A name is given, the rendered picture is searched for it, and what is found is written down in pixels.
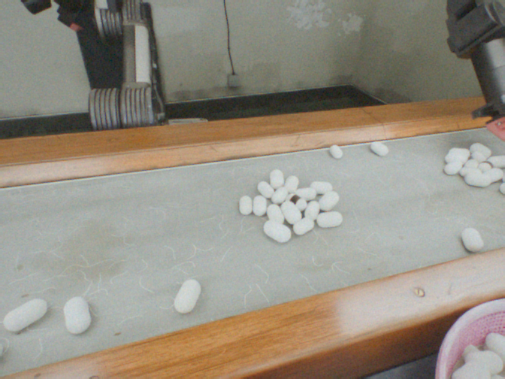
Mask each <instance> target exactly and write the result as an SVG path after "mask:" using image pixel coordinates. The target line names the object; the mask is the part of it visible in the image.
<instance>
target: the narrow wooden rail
mask: <svg viewBox="0 0 505 379"><path fill-rule="evenodd" d="M500 299H505V247H502V248H498V249H494V250H489V251H486V252H482V253H477V254H473V255H470V256H465V257H461V258H457V259H453V260H449V261H446V262H441V263H437V264H434V265H428V266H425V267H422V268H417V269H413V270H410V271H405V272H401V273H398V274H393V275H389V276H386V277H381V278H377V279H375V280H369V281H366V282H362V283H357V284H353V285H350V286H347V287H342V288H339V289H335V290H330V291H327V292H324V293H319V294H315V295H312V296H306V297H303V298H299V299H295V300H291V301H288V302H283V303H280V304H279V305H274V306H271V307H268V308H262V309H259V310H256V311H250V312H247V313H245V314H238V315H235V316H232V317H226V318H223V319H221V320H215V321H212V322H209V323H203V324H200V325H197V326H192V327H189V328H185V329H179V330H176V331H173V332H168V333H165V334H161V335H156V336H153V337H149V338H147V339H144V340H141V341H135V342H132V343H128V344H123V345H120V346H117V347H112V348H108V349H105V350H99V351H96V352H92V353H88V354H84V356H79V357H75V358H71V359H66V360H63V361H60V362H55V363H51V364H47V365H42V366H39V367H36V368H33V369H30V370H27V371H21V372H17V373H14V374H9V375H6V376H3V377H0V379H364V378H366V377H370V376H373V375H375V374H379V373H382V372H384V371H388V370H391V369H393V368H397V367H399V366H402V365H406V364H408V363H410V362H415V361H417V360H420V359H424V358H426V357H428V356H432V355H434V354H437V353H439V350H440V346H441V344H442V342H443V340H444V338H445V337H446V335H447V333H448V331H449V330H450V329H451V328H452V326H453V325H454V323H455V322H456V321H457V320H458V319H459V318H460V317H461V316H462V315H463V314H465V313H466V312H468V311H469V310H470V309H472V308H475V307H477V306H479V305H482V304H485V303H486V302H492V301H496V300H500Z"/></svg>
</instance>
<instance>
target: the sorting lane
mask: <svg viewBox="0 0 505 379"><path fill-rule="evenodd" d="M380 143H381V144H383V145H385V146H386V147H387V148H388V153H387V154H386V155H385V156H379V155H378V154H376V153H375V152H373V151H372V149H371V145H372V143H367V144H355V145H349V146H342V147H339V148H340V149H341V151H342V153H343V155H342V156H341V157H340V158H339V159H336V158H334V157H333V155H332V154H331V152H330V148H325V149H319V150H307V151H301V152H294V153H283V154H277V155H270V156H259V157H253V158H246V159H234V160H228V161H221V162H210V163H204V164H197V165H186V166H180V167H173V168H161V169H155V170H149V171H137V172H131V173H125V174H112V175H107V176H101V177H89V178H83V179H76V180H64V181H58V182H51V183H40V184H33V185H26V186H15V187H8V188H1V189H0V343H1V344H2V346H3V352H2V354H1V356H0V377H3V376H6V375H9V374H14V373H17V372H21V371H27V370H30V369H33V368H36V367H39V366H42V365H47V364H51V363H55V362H60V361H63V360H66V359H71V358H75V357H79V356H84V354H88V353H92V352H96V351H99V350H105V349H108V348H112V347H117V346H120V345H123V344H128V343H132V342H135V341H141V340H144V339H147V338H149V337H153V336H156V335H161V334H165V333H168V332H173V331H176V330H179V329H185V328H189V327H192V326H197V325H200V324H203V323H209V322H212V321H215V320H221V319H223V318H226V317H232V316H235V315H238V314H245V313H247V312H250V311H256V310H259V309H262V308H268V307H271V306H274V305H279V304H280V303H283V302H288V301H291V300H295V299H299V298H303V297H306V296H312V295H315V294H319V293H324V292H327V291H330V290H335V289H339V288H342V287H347V286H350V285H353V284H357V283H362V282H366V281H369V280H375V279H377V278H381V277H386V276H389V275H393V274H398V273H401V272H405V271H410V270H413V269H417V268H422V267H425V266H428V265H434V264H437V263H441V262H446V261H449V260H453V259H457V258H461V257H465V256H470V255H473V254H477V253H482V252H486V251H489V250H494V249H498V248H502V247H505V194H504V193H502V192H501V191H500V186H501V185H502V184H503V183H504V181H503V177H502V178H501V179H500V180H496V181H495V182H492V183H490V184H489V185H488V186H474V185H470V184H468V183H466V181H465V179H464V178H465V177H463V176H461V174H459V171H457V172H456V173H455V174H452V175H450V174H447V173H446V172H445V171H444V168H445V166H446V165H447V163H446V161H445V158H446V156H447V155H448V154H449V150H450V149H452V148H461V149H467V150H469V151H470V146H471V145H472V144H475V143H479V144H482V145H484V146H486V147H487V148H488V149H489V150H490V151H491V155H490V157H491V156H505V142H504V141H502V140H501V139H499V137H497V136H496V135H493V134H492V133H491V132H490V131H489V130H487V127H485V128H484V129H472V130H466V131H460V132H447V133H441V134H435V135H423V136H416V137H410V138H398V139H392V140H388V141H380ZM471 154H472V153H471V152H470V155H471ZM470 155H469V158H468V159H467V161H469V160H471V158H470ZM490 157H488V158H490ZM488 158H486V161H488ZM274 169H279V170H281V172H282V173H283V179H284V185H285V182H286V178H287V177H288V176H290V175H294V176H296V177H297V178H298V186H297V189H296V190H299V189H305V188H310V185H311V183H313V182H315V181H321V182H322V183H324V182H329V183H330V184H331V185H332V188H333V190H332V191H334V192H336V193H337V194H338V196H339V201H338V203H337V204H336V205H335V206H334V207H333V208H332V209H331V210H330V211H322V210H321V209H319V213H318V215H319V214H320V213H326V212H333V211H336V212H339V213H340V214H341V215H342V218H343V220H342V223H341V224H340V225H339V226H331V227H321V226H319V225H318V223H317V222H316V219H315V220H313V228H312V229H311V230H309V231H307V232H305V233H304V234H302V235H298V234H296V233H295V232H294V230H293V226H294V224H291V223H289V222H288V221H287V220H286V218H285V217H284V221H283V223H282V224H283V225H284V226H287V227H288V228H289V230H290V232H291V237H290V239H289V240H288V241H286V242H279V241H277V240H275V239H274V238H272V237H271V236H269V235H267V234H266V233H265V231H264V225H265V223H266V222H267V221H269V217H268V214H267V211H266V213H265V214H264V215H262V216H258V215H256V214H255V213H254V212H253V201H254V199H255V197H257V196H263V195H262V194H261V193H260V192H259V190H258V185H259V184H260V183H261V182H266V183H268V184H269V185H270V186H271V179H270V173H271V172H272V171H273V170H274ZM244 196H249V197H250V198H251V199H252V212H251V213H250V214H247V215H245V214H242V213H241V212H240V199H241V198H242V197H244ZM263 197H264V196H263ZM467 228H473V229H475V230H477V232H478V233H479V236H480V238H481V239H482V240H483V243H484V247H483V249H482V250H480V251H478V252H472V251H469V250H468V249H467V248H466V247H465V245H464V241H463V239H462V233H463V231H464V230H465V229H467ZM187 280H196V281H197V282H199V284H200V286H201V292H200V294H199V297H198V299H197V301H196V304H195V307H194V308H193V309H192V310H191V311H190V312H189V313H186V314H182V313H180V312H179V311H177V310H176V309H175V307H174V299H175V297H177V294H178V292H179V291H180V289H181V287H182V285H183V284H184V283H185V282H186V281H187ZM75 297H81V298H83V299H85V300H86V302H87V304H88V310H89V315H90V318H91V320H90V324H89V327H88V328H87V330H85V331H84V332H82V333H79V334H74V333H71V332H69V331H68V329H67V327H66V319H65V312H64V308H65V305H66V303H67V302H68V301H69V300H70V299H72V298H75ZM32 299H43V300H44V301H45V302H46V303H47V311H46V314H45V315H44V316H43V317H42V318H40V319H39V320H36V321H35V322H33V323H31V324H29V325H28V326H26V327H25V328H23V329H21V330H19V331H9V330H7V329H6V328H5V326H4V318H5V316H6V315H7V314H8V313H9V312H11V311H12V310H15V309H17V308H18V307H20V306H22V305H23V304H25V303H26V302H28V301H30V300H32Z"/></svg>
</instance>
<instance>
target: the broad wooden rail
mask: <svg viewBox="0 0 505 379"><path fill-rule="evenodd" d="M483 105H486V103H485V99H484V96H475V97H466V98H457V99H441V100H432V101H423V102H407V103H399V104H398V105H382V106H373V107H365V108H348V109H340V110H331V111H315V112H306V113H297V114H281V115H273V116H264V117H248V118H239V120H237V119H231V120H222V121H218V120H214V122H212V121H206V122H197V123H184V124H173V125H163V126H148V127H139V128H130V129H114V130H106V131H97V132H81V133H72V134H64V135H47V136H38V137H29V138H13V139H4V140H0V189H1V188H8V187H15V186H26V185H33V184H40V183H51V182H58V181H64V180H76V179H83V178H89V177H101V176H107V175H112V174H125V173H131V172H137V171H149V170H155V169H161V168H173V167H180V166H186V165H197V164H204V163H210V162H221V161H228V160H234V159H246V158H253V157H259V156H270V155H277V154H283V153H294V152H301V151H307V150H319V149H325V148H331V147H332V146H334V145H336V146H338V147H342V146H349V145H355V144H367V143H373V142H380V141H388V140H392V139H398V138H410V137H416V136H423V135H435V134H441V133H447V132H460V131H466V130H472V129H484V128H485V127H486V124H485V122H486V121H488V120H490V119H491V117H477V118H476V119H474V120H472V118H471V115H470V112H471V111H475V110H476V109H478V108H480V107H482V106H483Z"/></svg>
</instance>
